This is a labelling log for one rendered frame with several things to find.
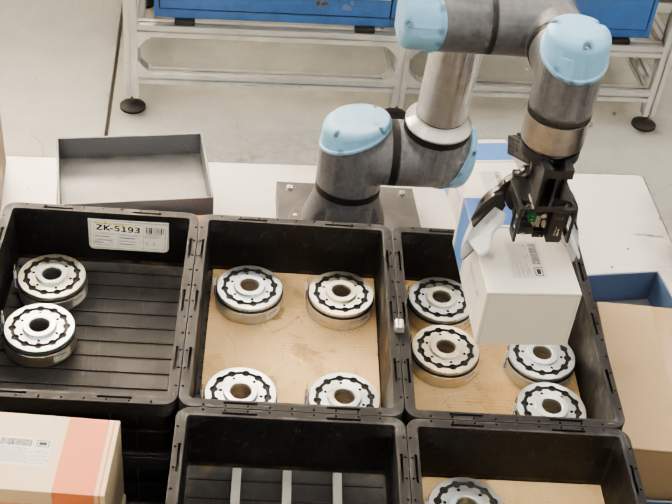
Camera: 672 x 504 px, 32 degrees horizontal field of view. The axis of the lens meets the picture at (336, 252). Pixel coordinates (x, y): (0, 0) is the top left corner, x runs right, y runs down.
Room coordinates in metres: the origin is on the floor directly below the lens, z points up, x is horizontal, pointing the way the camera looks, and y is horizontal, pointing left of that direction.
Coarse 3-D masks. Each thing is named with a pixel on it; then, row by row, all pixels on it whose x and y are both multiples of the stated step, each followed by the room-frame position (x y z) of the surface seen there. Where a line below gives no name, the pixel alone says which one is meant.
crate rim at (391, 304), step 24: (216, 216) 1.41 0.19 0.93; (240, 216) 1.41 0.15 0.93; (384, 240) 1.40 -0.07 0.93; (384, 264) 1.34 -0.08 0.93; (192, 288) 1.24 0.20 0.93; (192, 312) 1.19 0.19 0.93; (192, 336) 1.14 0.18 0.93; (192, 360) 1.09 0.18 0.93; (240, 408) 1.02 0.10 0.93; (264, 408) 1.02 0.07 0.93; (288, 408) 1.03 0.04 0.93; (312, 408) 1.03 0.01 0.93; (336, 408) 1.04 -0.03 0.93; (360, 408) 1.04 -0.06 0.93; (384, 408) 1.05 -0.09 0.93
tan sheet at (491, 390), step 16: (480, 352) 1.28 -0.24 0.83; (496, 352) 1.28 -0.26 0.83; (480, 368) 1.24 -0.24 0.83; (496, 368) 1.25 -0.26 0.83; (416, 384) 1.19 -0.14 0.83; (480, 384) 1.21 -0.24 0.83; (496, 384) 1.21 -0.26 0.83; (512, 384) 1.22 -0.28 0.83; (576, 384) 1.23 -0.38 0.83; (416, 400) 1.16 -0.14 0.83; (432, 400) 1.17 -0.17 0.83; (448, 400) 1.17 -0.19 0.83; (464, 400) 1.17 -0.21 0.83; (480, 400) 1.18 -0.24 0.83; (496, 400) 1.18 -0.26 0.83; (512, 400) 1.18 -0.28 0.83
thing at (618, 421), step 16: (400, 240) 1.40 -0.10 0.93; (400, 256) 1.36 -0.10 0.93; (576, 256) 1.41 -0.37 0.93; (400, 272) 1.32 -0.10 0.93; (576, 272) 1.38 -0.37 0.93; (400, 288) 1.29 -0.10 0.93; (400, 304) 1.25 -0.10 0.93; (592, 304) 1.30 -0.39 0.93; (592, 320) 1.28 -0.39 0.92; (400, 336) 1.19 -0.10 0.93; (592, 336) 1.24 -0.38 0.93; (400, 352) 1.16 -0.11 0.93; (608, 368) 1.17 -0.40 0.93; (608, 384) 1.14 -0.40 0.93; (608, 400) 1.12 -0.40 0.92; (416, 416) 1.04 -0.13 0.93; (432, 416) 1.04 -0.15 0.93; (448, 416) 1.05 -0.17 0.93; (464, 416) 1.05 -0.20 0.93; (480, 416) 1.06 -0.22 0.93; (496, 416) 1.06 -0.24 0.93; (512, 416) 1.06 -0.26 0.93; (528, 416) 1.06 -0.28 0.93; (544, 416) 1.07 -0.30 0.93
